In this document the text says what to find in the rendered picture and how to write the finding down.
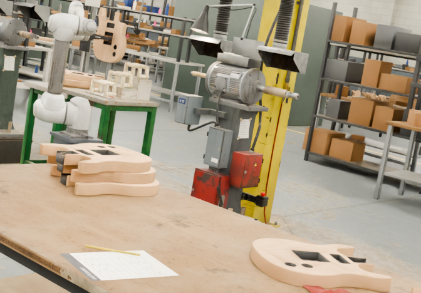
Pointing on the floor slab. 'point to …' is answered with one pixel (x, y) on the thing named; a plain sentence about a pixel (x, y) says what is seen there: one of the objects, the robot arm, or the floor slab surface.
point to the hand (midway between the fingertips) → (107, 38)
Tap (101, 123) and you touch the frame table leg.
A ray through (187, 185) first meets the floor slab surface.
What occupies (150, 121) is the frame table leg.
